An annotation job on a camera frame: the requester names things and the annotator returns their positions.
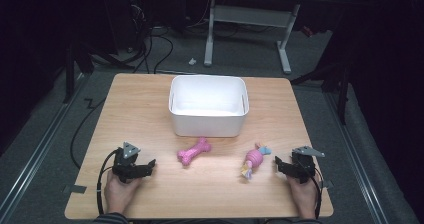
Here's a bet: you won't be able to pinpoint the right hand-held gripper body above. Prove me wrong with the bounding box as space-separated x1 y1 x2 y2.
291 145 326 185

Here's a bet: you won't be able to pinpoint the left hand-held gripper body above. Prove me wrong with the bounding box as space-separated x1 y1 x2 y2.
112 141 141 184

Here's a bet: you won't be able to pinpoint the pink rope toy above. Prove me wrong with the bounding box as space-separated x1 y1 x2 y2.
240 142 273 181

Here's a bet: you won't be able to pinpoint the pink bone toy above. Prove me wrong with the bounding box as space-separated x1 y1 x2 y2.
176 136 213 167

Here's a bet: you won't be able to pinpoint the white plastic bin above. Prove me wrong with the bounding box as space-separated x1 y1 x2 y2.
168 74 250 139

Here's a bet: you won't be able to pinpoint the person's left hand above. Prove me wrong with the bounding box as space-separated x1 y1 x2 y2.
103 173 143 216

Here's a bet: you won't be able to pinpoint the person's right hand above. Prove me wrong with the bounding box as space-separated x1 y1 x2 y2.
287 175 320 220

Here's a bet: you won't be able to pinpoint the black metal stand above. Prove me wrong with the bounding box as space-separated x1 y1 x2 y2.
289 60 353 126
62 43 136 105

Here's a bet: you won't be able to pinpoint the black computer tower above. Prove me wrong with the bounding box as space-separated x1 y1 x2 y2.
125 0 153 53

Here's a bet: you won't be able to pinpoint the white-legged desk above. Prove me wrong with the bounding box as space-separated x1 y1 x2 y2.
202 0 345 76

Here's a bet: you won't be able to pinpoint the left hand-held gripper cable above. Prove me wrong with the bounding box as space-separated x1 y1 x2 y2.
95 148 118 216

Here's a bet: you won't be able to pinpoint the hand-held gripper cable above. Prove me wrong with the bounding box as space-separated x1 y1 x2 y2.
95 148 118 216
308 167 324 219

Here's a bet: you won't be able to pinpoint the right hand-held gripper cable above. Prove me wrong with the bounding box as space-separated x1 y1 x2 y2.
308 167 324 219

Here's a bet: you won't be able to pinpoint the metal floor rail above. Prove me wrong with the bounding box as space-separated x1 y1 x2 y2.
0 73 88 224
323 89 390 224

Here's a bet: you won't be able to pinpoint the black floor cable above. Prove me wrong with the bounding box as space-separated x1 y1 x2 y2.
69 97 107 170

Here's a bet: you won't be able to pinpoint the bundle of black cables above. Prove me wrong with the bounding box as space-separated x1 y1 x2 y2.
131 25 175 75

